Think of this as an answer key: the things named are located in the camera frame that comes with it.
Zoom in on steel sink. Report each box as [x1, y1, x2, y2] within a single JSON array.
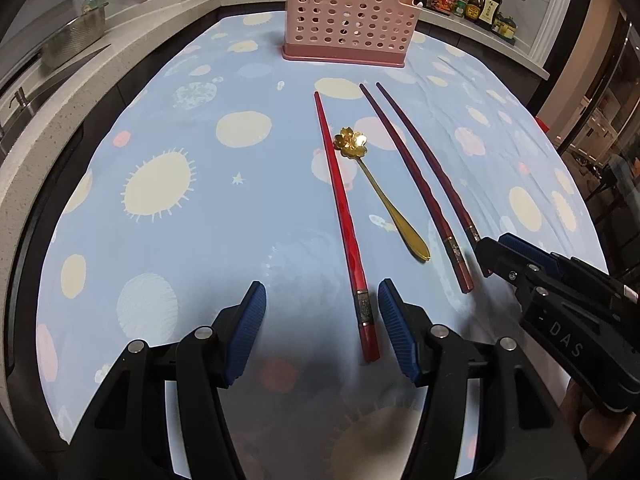
[[0, 45, 111, 126]]

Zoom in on dark red chopstick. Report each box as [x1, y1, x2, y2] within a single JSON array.
[[359, 83, 475, 294], [375, 82, 493, 279]]

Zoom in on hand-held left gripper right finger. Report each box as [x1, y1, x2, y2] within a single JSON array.
[[378, 279, 583, 480]]

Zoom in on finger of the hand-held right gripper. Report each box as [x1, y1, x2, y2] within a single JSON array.
[[499, 232, 574, 274], [474, 236, 544, 302]]

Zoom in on gold flower spoon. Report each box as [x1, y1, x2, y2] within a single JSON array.
[[334, 127, 431, 262]]

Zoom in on small seasoning jars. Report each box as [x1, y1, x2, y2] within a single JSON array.
[[492, 12, 518, 41]]

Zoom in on dark soy sauce bottle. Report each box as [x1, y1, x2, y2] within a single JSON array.
[[475, 0, 503, 28]]

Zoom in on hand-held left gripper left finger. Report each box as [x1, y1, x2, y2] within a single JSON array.
[[60, 281, 267, 480]]

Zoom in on pink perforated utensil holder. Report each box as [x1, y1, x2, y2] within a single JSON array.
[[281, 0, 425, 67]]

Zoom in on blue dotted tablecloth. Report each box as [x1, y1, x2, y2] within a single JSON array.
[[35, 10, 615, 480]]

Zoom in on person's right hand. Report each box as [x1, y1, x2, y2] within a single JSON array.
[[565, 382, 640, 461]]

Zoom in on black framed glass door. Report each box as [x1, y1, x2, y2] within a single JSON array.
[[540, 10, 640, 281]]

